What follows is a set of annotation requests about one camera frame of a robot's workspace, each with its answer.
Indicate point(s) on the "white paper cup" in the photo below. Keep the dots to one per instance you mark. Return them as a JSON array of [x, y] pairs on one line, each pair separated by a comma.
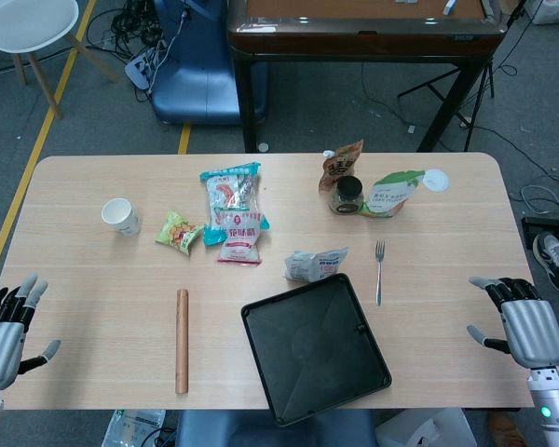
[[121, 219]]

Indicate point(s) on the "green white pouch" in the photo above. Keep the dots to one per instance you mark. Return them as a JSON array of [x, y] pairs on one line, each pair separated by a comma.
[[391, 195]]

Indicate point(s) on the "white chair wooden legs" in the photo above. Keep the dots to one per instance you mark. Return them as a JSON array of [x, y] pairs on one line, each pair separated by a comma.
[[23, 23]]

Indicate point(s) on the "white power strip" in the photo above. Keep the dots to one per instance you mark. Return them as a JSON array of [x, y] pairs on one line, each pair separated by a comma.
[[140, 70]]

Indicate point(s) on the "clear plastic bag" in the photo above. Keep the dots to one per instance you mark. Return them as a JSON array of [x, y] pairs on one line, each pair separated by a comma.
[[130, 428]]

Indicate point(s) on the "black square tray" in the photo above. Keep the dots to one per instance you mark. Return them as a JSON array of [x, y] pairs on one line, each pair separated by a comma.
[[317, 349]]

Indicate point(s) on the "black flat device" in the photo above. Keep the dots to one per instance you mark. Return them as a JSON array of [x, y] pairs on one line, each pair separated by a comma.
[[547, 226]]

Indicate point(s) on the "white round lid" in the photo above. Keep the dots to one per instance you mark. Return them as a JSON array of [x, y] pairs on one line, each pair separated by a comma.
[[436, 180]]

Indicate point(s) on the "red white snack bag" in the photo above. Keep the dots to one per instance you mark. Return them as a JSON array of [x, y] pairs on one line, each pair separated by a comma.
[[240, 242]]

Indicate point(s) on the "grey black sneaker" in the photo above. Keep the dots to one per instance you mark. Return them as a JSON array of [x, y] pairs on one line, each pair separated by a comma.
[[556, 261]]

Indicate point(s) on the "brown spout pouch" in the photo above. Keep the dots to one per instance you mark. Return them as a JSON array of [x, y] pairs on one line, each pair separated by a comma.
[[340, 165]]

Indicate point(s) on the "wooden rolling pin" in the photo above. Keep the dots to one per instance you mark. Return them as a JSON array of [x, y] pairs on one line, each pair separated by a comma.
[[182, 340]]

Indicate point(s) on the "dark wooden mahjong table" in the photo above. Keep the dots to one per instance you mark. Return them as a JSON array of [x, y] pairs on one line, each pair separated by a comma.
[[354, 42]]

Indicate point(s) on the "small white floor disc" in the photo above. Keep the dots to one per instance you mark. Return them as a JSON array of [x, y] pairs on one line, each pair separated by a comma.
[[263, 147]]

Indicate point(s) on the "green snack packet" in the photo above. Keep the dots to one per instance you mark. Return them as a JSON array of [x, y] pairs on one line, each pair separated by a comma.
[[177, 233]]

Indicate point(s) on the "glass jar black lid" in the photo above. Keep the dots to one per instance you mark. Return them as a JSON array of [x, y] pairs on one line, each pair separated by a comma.
[[347, 195]]

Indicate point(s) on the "silver metal fork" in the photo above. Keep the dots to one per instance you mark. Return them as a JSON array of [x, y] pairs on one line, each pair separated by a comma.
[[379, 279]]

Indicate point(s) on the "brown shoe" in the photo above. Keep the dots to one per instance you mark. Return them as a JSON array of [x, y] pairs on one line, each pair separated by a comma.
[[505, 430]]

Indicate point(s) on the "black tripod stand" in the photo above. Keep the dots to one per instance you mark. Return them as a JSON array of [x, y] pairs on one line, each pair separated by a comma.
[[428, 84]]

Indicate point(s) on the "teal clear noodle bag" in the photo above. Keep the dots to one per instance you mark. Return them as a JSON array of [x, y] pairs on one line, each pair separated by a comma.
[[228, 191]]

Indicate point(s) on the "silver white snack packet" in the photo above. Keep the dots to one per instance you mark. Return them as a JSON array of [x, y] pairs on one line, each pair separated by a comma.
[[314, 265]]

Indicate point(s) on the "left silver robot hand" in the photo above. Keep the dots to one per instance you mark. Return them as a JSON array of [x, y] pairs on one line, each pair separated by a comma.
[[0, 340]]

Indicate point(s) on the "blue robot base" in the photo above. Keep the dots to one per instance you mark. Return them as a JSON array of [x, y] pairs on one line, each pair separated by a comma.
[[195, 84]]

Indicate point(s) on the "blue seat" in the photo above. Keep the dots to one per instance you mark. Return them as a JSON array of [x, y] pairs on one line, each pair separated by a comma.
[[261, 430]]

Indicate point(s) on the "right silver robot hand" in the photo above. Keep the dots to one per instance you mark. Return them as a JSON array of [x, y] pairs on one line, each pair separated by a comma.
[[531, 330]]

